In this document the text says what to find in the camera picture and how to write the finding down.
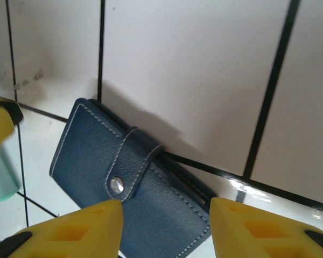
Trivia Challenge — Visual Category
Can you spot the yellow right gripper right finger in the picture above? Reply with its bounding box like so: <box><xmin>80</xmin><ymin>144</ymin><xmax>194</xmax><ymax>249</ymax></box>
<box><xmin>209</xmin><ymin>197</ymin><xmax>323</xmax><ymax>258</ymax></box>

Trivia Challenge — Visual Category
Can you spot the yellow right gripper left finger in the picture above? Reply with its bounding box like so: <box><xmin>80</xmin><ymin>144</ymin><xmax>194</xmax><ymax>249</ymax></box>
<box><xmin>0</xmin><ymin>199</ymin><xmax>124</xmax><ymax>258</ymax></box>

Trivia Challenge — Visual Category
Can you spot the blue leather card holder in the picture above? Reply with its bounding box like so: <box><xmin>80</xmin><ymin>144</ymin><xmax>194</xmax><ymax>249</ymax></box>
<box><xmin>48</xmin><ymin>97</ymin><xmax>219</xmax><ymax>258</ymax></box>

